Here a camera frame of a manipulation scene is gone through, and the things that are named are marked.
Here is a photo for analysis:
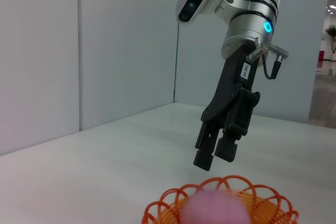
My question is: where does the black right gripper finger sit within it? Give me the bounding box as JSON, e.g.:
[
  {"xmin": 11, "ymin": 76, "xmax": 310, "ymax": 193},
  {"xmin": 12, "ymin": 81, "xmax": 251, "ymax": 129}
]
[
  {"xmin": 193, "ymin": 119, "xmax": 224, "ymax": 171},
  {"xmin": 214, "ymin": 84, "xmax": 261, "ymax": 164}
]

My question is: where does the right arm cable with plug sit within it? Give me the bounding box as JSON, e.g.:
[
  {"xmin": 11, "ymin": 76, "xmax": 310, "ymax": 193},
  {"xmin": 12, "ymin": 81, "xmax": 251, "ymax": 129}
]
[{"xmin": 245, "ymin": 37, "xmax": 290, "ymax": 80}]

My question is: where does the pink peach with green leaf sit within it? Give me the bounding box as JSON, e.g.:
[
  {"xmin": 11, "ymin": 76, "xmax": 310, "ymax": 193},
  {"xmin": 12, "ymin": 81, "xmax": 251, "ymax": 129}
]
[{"xmin": 180, "ymin": 191, "xmax": 250, "ymax": 224}]

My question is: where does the orange woven plastic basket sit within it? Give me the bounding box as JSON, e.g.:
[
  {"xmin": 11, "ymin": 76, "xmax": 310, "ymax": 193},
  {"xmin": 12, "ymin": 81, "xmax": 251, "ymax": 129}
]
[{"xmin": 143, "ymin": 174, "xmax": 300, "ymax": 224}]

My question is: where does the potted green plant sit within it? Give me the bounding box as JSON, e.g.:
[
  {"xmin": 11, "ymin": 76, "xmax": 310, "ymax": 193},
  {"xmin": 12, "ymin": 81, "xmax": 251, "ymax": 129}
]
[{"xmin": 325, "ymin": 24, "xmax": 336, "ymax": 55}]

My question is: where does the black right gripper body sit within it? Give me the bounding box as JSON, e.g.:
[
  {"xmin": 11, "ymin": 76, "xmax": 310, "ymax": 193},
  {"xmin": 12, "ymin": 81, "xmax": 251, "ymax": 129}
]
[{"xmin": 201, "ymin": 45, "xmax": 258, "ymax": 124}]

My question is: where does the pink sign board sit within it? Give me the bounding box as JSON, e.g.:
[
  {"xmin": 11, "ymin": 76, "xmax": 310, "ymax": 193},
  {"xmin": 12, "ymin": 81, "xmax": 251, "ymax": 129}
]
[{"xmin": 316, "ymin": 50, "xmax": 325, "ymax": 74}]

